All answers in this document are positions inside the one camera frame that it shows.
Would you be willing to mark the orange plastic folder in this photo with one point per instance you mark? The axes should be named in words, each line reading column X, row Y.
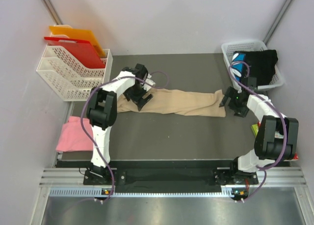
column 80, row 34

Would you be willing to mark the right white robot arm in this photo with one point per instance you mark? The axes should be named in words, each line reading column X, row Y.
column 276, row 138

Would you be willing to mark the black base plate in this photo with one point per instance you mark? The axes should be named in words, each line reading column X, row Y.
column 208, row 176

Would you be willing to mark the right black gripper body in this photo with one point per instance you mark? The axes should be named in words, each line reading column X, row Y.
column 235, row 103

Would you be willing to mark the pink folded t shirt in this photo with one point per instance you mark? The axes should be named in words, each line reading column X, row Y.
column 73, row 138

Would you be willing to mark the white perforated file organizer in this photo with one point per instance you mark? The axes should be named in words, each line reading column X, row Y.
column 67, row 77

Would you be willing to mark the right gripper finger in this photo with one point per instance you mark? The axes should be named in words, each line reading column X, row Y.
column 240, row 114
column 224, row 101

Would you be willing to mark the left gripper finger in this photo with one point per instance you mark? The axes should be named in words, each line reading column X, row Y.
column 145, row 99
column 139, row 106

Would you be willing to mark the black t shirt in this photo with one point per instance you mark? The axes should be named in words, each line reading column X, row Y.
column 261, row 65

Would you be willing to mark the colourful picture book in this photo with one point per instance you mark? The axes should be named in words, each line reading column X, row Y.
column 255, row 129

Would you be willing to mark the beige t shirt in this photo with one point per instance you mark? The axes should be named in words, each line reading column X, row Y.
column 179, row 102

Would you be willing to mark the white slotted cable duct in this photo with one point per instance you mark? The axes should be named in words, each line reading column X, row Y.
column 102, row 193

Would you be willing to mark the white mesh laundry basket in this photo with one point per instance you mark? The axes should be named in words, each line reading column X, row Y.
column 251, row 45

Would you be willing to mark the red plastic folder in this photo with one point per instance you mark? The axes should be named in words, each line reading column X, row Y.
column 82, row 50

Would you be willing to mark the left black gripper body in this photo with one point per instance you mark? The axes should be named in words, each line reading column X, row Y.
column 135, row 93

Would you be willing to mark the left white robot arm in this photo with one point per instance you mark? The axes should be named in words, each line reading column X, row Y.
column 101, row 110

